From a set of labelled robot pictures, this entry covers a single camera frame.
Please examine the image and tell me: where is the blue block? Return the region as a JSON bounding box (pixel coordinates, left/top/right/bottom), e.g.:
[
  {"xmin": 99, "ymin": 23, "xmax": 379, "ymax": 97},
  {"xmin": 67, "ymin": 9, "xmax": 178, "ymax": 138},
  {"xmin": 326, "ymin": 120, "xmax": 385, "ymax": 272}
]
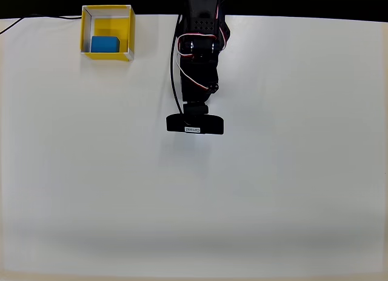
[{"xmin": 90, "ymin": 36, "xmax": 120, "ymax": 54}]

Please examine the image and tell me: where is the yellow cardboard box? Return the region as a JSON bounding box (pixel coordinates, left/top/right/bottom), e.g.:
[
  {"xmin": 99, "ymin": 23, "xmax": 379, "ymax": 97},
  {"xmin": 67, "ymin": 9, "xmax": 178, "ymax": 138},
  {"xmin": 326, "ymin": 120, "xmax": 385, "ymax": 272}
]
[{"xmin": 79, "ymin": 4, "xmax": 136, "ymax": 64}]

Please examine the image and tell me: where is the black webcam with white label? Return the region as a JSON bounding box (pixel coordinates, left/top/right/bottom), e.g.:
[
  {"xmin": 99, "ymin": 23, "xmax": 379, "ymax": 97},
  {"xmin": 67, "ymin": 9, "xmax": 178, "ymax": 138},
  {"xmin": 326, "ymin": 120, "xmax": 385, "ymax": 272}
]
[{"xmin": 166, "ymin": 101, "xmax": 226, "ymax": 136}]

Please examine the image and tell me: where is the red white servo cable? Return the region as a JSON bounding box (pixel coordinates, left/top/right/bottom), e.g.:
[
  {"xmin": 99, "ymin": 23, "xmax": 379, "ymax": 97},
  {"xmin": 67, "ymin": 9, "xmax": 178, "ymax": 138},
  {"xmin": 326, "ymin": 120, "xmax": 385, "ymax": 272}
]
[
  {"xmin": 214, "ymin": 0, "xmax": 232, "ymax": 50},
  {"xmin": 176, "ymin": 33, "xmax": 216, "ymax": 91}
]

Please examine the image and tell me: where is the thick black camera cable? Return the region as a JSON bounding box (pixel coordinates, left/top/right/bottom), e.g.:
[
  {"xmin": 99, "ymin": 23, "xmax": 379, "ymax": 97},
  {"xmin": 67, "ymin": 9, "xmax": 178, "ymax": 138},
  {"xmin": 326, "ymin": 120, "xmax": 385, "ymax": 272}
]
[{"xmin": 170, "ymin": 14, "xmax": 186, "ymax": 116}]

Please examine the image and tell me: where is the thin black table cable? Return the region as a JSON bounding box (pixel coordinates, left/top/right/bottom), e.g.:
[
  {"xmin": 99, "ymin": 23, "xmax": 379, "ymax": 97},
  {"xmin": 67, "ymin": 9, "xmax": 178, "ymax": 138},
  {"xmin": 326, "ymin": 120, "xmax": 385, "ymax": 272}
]
[{"xmin": 0, "ymin": 13, "xmax": 83, "ymax": 34}]

